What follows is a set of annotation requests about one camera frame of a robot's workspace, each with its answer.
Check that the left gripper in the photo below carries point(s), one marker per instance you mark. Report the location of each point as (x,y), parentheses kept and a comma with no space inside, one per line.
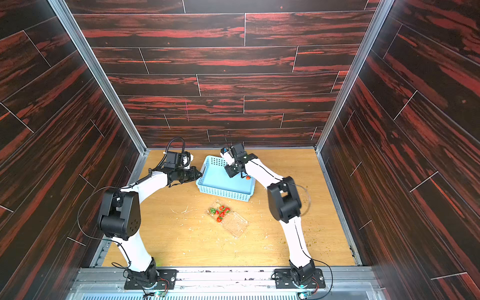
(193,170)

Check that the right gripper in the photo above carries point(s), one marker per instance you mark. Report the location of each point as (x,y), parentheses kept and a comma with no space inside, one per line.
(239,167)

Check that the light blue plastic basket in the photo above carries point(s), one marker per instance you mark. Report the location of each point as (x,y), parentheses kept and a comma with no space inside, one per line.
(215,181)

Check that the clear plastic clamshell container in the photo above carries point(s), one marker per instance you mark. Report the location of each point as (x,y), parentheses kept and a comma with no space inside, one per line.
(232,222)

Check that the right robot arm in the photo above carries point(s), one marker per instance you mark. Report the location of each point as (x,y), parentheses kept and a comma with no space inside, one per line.
(284,204)

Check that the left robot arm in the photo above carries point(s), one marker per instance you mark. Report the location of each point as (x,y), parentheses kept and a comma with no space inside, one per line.
(120,216)

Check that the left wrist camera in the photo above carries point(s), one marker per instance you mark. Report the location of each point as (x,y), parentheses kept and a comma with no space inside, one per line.
(175,160)

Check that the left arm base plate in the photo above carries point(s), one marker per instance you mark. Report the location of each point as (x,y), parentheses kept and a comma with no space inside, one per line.
(161,279)

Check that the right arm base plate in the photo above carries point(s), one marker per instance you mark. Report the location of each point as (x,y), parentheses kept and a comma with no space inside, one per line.
(288,279)

